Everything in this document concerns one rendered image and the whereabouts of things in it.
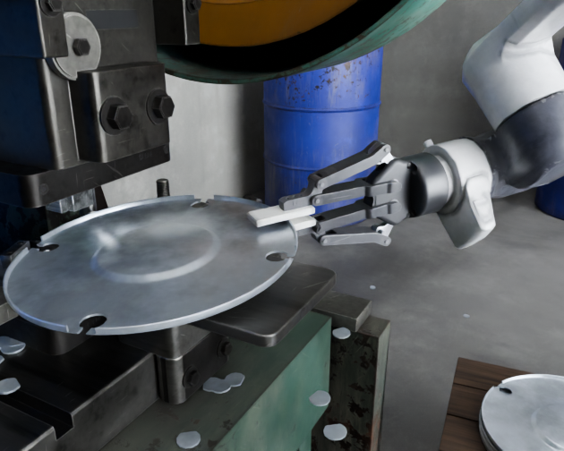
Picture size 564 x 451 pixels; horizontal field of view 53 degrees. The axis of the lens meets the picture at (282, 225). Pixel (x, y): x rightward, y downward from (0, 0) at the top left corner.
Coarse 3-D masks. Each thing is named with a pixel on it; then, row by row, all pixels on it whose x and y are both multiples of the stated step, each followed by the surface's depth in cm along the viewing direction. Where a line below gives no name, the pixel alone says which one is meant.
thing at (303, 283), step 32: (288, 288) 53; (320, 288) 53; (224, 320) 47; (256, 320) 47; (288, 320) 47; (160, 352) 55; (192, 352) 57; (224, 352) 61; (160, 384) 57; (192, 384) 57
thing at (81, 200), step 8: (88, 192) 61; (64, 200) 60; (72, 200) 60; (80, 200) 61; (88, 200) 62; (48, 208) 60; (56, 208) 60; (64, 208) 60; (72, 208) 60; (80, 208) 61
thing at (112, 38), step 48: (96, 0) 50; (144, 0) 56; (96, 48) 50; (144, 48) 57; (0, 96) 50; (48, 96) 48; (96, 96) 49; (144, 96) 54; (0, 144) 53; (48, 144) 50; (96, 144) 50; (144, 144) 55
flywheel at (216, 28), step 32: (224, 0) 83; (256, 0) 79; (288, 0) 77; (320, 0) 75; (352, 0) 73; (384, 0) 80; (224, 32) 84; (256, 32) 81; (288, 32) 79; (320, 32) 83
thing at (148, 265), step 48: (48, 240) 62; (96, 240) 61; (144, 240) 59; (192, 240) 58; (240, 240) 59; (288, 240) 58; (48, 288) 52; (96, 288) 51; (144, 288) 51; (192, 288) 50; (240, 288) 50
